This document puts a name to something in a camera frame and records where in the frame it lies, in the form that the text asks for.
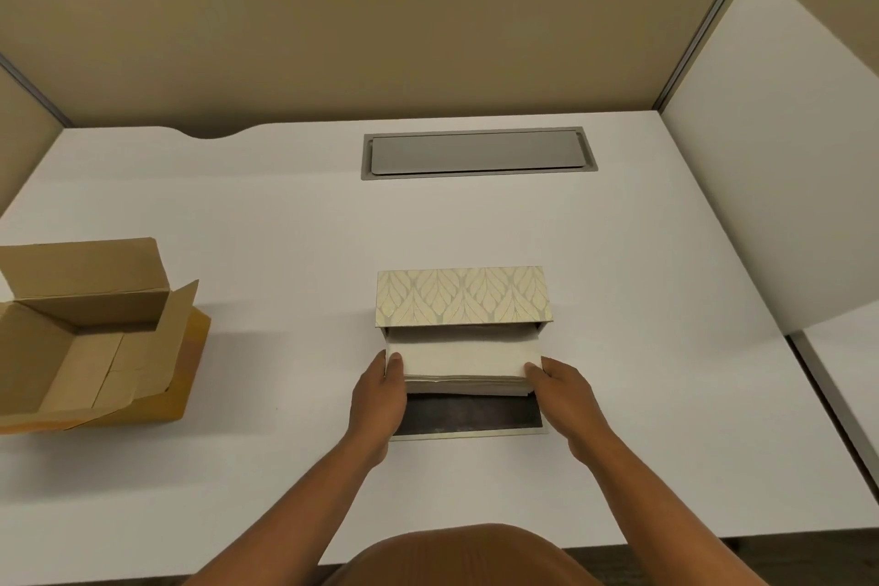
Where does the person's right hand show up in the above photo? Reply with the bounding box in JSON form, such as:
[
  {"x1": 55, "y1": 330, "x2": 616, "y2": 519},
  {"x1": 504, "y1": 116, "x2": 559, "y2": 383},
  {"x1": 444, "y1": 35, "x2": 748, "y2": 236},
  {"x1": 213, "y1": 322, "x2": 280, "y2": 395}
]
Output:
[{"x1": 524, "y1": 356, "x2": 614, "y2": 467}]

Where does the person's left hand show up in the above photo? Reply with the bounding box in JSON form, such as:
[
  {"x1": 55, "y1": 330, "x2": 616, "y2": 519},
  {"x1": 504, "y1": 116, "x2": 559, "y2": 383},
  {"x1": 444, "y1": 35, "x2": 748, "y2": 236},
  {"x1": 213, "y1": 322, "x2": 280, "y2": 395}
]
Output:
[{"x1": 342, "y1": 348, "x2": 410, "y2": 467}]

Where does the stack of white paper tissues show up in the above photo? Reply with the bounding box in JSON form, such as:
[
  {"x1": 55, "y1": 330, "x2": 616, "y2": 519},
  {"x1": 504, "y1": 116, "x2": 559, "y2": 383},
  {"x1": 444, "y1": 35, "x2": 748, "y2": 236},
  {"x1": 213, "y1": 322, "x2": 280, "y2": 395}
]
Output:
[{"x1": 385, "y1": 323, "x2": 544, "y2": 398}]

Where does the person's right forearm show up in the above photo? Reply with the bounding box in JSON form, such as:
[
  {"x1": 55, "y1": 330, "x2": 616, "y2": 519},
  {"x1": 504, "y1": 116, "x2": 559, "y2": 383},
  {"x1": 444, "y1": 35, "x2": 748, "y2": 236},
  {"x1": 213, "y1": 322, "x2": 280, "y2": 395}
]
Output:
[{"x1": 566, "y1": 429, "x2": 769, "y2": 586}]

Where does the person's left forearm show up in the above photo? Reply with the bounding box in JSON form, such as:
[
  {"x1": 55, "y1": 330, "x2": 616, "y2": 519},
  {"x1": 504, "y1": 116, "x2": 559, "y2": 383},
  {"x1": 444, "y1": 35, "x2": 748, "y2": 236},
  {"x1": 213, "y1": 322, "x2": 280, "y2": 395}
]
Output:
[{"x1": 183, "y1": 438, "x2": 391, "y2": 586}]

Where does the leaf-patterned tissue box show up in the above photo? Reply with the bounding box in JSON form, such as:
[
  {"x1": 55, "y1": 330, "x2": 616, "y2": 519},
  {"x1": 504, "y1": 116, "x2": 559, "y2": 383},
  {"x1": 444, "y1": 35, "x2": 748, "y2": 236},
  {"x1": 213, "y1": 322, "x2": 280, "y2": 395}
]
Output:
[{"x1": 374, "y1": 266, "x2": 554, "y2": 440}]

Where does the person's brown clothing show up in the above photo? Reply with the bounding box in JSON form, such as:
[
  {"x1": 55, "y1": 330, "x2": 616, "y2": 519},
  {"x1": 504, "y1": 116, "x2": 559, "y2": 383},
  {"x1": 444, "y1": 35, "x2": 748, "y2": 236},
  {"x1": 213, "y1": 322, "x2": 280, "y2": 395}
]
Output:
[{"x1": 328, "y1": 523, "x2": 607, "y2": 586}]

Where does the open brown cardboard box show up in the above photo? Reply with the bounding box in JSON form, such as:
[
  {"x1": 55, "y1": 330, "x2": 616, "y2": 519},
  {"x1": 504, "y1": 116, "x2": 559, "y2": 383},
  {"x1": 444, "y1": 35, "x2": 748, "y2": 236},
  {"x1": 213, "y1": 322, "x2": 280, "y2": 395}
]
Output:
[{"x1": 0, "y1": 237, "x2": 212, "y2": 436}]

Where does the white rounded divider panel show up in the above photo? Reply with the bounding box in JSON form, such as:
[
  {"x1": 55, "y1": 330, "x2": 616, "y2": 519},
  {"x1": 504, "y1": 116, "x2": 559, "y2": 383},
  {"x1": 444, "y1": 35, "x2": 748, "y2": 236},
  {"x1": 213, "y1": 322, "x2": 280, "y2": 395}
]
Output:
[{"x1": 660, "y1": 0, "x2": 879, "y2": 337}]

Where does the grey desk cable hatch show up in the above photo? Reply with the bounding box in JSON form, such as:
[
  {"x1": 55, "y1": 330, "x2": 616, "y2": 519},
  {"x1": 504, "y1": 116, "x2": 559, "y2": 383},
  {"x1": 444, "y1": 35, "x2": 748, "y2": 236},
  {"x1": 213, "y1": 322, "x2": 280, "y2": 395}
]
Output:
[{"x1": 361, "y1": 127, "x2": 599, "y2": 182}]

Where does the grey metal partition post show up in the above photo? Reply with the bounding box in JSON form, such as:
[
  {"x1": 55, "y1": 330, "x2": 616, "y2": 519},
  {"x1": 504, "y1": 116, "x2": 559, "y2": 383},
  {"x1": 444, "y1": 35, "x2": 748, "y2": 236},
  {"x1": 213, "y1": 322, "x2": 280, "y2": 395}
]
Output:
[
  {"x1": 0, "y1": 52, "x2": 74, "y2": 128},
  {"x1": 651, "y1": 0, "x2": 769, "y2": 113}
]

